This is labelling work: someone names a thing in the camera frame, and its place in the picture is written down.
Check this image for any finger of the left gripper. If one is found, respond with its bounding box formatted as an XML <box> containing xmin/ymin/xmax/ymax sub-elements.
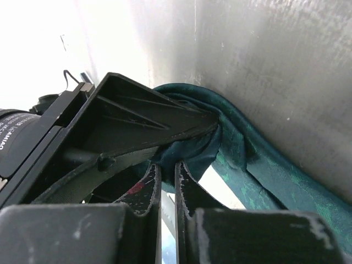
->
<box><xmin>21</xmin><ymin>73</ymin><xmax>218</xmax><ymax>204</ymax></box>

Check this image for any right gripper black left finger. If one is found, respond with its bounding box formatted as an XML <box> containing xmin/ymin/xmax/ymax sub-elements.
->
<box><xmin>1</xmin><ymin>164</ymin><xmax>162</xmax><ymax>263</ymax></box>

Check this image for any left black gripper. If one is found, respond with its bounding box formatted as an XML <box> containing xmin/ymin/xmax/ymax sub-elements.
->
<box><xmin>1</xmin><ymin>83</ymin><xmax>158</xmax><ymax>206</ymax></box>

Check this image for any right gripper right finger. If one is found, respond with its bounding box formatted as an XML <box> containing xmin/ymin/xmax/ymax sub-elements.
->
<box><xmin>175</xmin><ymin>162</ymin><xmax>344</xmax><ymax>263</ymax></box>

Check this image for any dark teal necktie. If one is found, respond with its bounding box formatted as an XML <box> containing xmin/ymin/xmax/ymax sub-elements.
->
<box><xmin>152</xmin><ymin>83</ymin><xmax>351</xmax><ymax>252</ymax></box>

